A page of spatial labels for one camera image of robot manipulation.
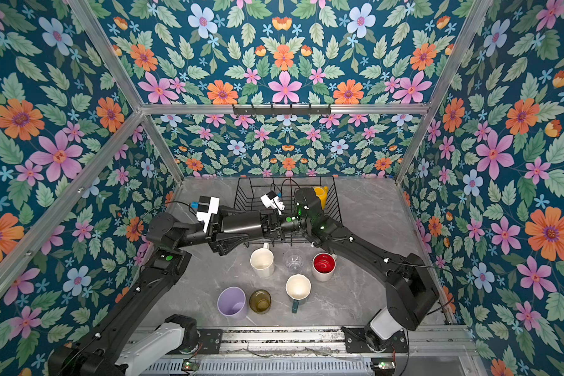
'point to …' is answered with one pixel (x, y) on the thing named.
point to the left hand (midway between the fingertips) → (246, 225)
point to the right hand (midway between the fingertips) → (249, 232)
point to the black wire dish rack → (251, 189)
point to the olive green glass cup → (260, 301)
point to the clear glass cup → (294, 260)
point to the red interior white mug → (323, 265)
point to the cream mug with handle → (262, 261)
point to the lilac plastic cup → (232, 303)
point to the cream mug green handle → (298, 287)
